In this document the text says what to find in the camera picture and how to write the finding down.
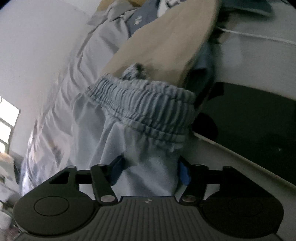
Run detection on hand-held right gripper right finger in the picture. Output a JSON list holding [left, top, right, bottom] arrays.
[[178, 156, 247, 206]]

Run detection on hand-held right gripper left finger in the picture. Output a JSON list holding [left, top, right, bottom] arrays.
[[49, 155, 126, 206]]

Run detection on light blue pants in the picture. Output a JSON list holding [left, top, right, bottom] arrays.
[[72, 64, 201, 197]]

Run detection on black flat panel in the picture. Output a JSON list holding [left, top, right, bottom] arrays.
[[192, 81, 296, 188]]

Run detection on light blue printed duvet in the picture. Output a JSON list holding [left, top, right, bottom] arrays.
[[20, 2, 130, 195]]

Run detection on pale crumpled cloth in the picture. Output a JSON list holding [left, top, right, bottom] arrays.
[[0, 152, 21, 232]]

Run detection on teal folded garment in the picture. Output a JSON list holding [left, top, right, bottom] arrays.
[[185, 35, 216, 109]]

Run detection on window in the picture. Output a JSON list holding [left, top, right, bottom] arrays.
[[0, 96, 21, 154]]

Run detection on beige folded garment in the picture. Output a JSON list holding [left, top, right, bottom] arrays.
[[99, 0, 220, 87]]

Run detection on dark blue dotted pillow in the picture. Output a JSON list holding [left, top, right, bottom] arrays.
[[126, 0, 192, 37]]

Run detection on white cable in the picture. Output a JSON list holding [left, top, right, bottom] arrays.
[[217, 27, 296, 44]]

